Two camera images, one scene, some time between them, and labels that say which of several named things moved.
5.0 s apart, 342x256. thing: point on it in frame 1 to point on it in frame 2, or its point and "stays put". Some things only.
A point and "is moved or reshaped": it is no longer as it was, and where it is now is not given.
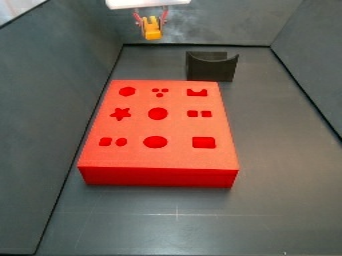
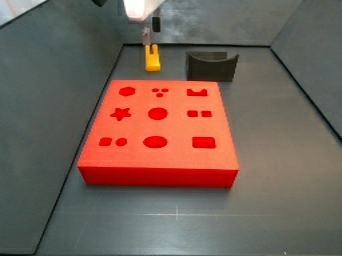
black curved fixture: x=210 y=66 stays put
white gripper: x=137 y=4 to x=137 y=10
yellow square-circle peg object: x=152 y=32 is moved or reshaped
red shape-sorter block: x=160 y=134 stays put
